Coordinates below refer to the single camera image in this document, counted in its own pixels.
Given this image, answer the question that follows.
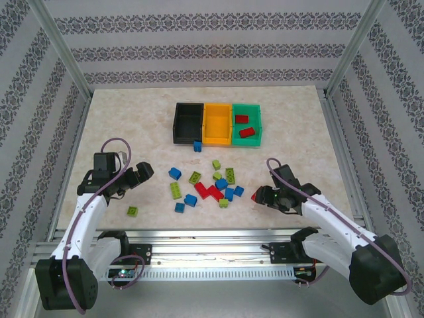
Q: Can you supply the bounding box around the green plastic bin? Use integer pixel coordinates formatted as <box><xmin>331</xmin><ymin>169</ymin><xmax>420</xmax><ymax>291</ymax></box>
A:
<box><xmin>231</xmin><ymin>103</ymin><xmax>264</xmax><ymax>148</ymax></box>

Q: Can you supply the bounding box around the black plastic bin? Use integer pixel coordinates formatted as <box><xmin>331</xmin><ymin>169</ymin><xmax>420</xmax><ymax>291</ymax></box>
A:
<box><xmin>172</xmin><ymin>101</ymin><xmax>205</xmax><ymax>145</ymax></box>

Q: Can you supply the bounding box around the yellow plastic bin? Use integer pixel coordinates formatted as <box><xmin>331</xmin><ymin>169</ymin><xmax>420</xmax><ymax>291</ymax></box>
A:
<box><xmin>201</xmin><ymin>103</ymin><xmax>233</xmax><ymax>146</ymax></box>

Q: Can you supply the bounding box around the aluminium side rail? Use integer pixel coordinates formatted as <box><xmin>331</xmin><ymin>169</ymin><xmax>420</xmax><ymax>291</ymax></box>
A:
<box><xmin>46</xmin><ymin>97</ymin><xmax>92</xmax><ymax>241</ymax></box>
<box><xmin>319</xmin><ymin>89</ymin><xmax>375</xmax><ymax>238</ymax></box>

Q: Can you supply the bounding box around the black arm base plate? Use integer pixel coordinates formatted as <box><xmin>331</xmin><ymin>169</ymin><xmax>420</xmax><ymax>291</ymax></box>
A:
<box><xmin>270</xmin><ymin>242</ymin><xmax>293</xmax><ymax>265</ymax></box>
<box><xmin>129</xmin><ymin>244</ymin><xmax>152</xmax><ymax>265</ymax></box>

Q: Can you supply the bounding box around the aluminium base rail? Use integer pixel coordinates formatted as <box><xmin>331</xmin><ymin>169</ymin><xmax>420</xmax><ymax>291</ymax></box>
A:
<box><xmin>31</xmin><ymin>228</ymin><xmax>395</xmax><ymax>270</ymax></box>

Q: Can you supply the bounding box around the slotted metal cable tray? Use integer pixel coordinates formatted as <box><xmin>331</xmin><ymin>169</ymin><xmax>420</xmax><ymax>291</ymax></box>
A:
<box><xmin>99</xmin><ymin>266</ymin><xmax>295</xmax><ymax>282</ymax></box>

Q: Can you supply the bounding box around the aluminium frame post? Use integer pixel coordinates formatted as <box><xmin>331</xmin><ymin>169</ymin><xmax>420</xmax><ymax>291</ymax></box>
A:
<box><xmin>324</xmin><ymin>0</ymin><xmax>388</xmax><ymax>99</ymax></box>
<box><xmin>26</xmin><ymin>0</ymin><xmax>93</xmax><ymax>100</ymax></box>

